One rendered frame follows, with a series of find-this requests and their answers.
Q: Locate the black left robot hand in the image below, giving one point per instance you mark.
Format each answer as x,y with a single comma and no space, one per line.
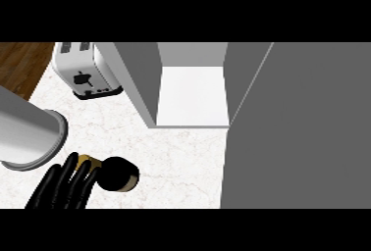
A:
61,189

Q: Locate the pale grey cylindrical appliance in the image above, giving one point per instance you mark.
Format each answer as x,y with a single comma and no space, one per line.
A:
27,134

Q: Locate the white open cabinet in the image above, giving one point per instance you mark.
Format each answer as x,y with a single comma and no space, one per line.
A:
191,94

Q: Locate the white silver toaster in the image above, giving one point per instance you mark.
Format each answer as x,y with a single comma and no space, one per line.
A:
80,72

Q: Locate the grey cabinet door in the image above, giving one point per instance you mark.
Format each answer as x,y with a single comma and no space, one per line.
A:
305,130

